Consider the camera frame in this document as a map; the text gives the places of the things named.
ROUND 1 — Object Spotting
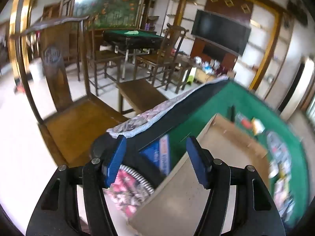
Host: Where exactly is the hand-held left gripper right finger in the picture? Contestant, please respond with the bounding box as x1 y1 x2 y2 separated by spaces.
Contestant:
186 136 286 236

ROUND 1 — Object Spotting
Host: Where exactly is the green mahjong table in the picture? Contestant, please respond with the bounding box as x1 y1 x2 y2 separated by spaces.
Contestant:
102 28 165 79

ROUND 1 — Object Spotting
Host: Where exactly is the red and clear small tool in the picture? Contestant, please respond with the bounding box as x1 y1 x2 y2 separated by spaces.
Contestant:
236 113 253 128

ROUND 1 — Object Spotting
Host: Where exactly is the red floral cushion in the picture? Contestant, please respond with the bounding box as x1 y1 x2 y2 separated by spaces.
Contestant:
106 166 155 219

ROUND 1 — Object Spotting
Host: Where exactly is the dark wooden side table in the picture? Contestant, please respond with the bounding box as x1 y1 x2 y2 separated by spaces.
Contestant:
170 55 197 94

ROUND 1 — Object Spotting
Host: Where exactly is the green landscape painting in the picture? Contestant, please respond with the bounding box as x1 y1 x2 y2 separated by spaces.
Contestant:
71 0 150 30

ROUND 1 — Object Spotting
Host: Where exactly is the wall television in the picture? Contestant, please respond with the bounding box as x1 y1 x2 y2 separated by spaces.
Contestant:
191 9 252 56

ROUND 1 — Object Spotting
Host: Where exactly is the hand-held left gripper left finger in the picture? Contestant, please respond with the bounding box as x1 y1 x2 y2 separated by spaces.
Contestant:
26 135 127 236

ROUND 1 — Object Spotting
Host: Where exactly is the floral cloth with striped edge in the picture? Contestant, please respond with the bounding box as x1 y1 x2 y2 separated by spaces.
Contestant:
106 75 229 138

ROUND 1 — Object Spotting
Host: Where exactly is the round table control panel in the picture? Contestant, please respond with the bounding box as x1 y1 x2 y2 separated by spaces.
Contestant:
266 131 292 168

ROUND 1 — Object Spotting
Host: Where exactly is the wooden chair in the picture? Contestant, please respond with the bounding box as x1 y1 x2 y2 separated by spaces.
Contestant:
134 23 190 89
87 15 123 96

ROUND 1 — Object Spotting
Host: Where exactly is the cluttered low cabinet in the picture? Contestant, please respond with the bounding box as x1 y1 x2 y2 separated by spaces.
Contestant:
194 54 237 84

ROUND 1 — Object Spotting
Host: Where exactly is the white floor air conditioner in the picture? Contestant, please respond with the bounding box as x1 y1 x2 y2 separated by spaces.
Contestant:
279 56 315 121

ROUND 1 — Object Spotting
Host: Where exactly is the wooden stool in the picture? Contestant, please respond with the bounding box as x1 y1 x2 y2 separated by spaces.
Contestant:
116 79 169 115

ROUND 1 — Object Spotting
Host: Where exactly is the blue packet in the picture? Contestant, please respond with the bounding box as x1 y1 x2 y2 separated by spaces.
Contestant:
140 135 171 176

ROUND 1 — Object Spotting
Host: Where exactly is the large wooden armchair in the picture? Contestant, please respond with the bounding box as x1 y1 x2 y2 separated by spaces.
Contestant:
10 15 129 169

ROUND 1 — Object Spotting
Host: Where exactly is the white wall shelf unit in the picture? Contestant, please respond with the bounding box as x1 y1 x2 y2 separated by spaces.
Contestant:
162 0 296 99

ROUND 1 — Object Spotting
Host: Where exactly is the cardboard box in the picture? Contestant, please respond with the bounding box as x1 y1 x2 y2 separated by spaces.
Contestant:
127 113 269 236

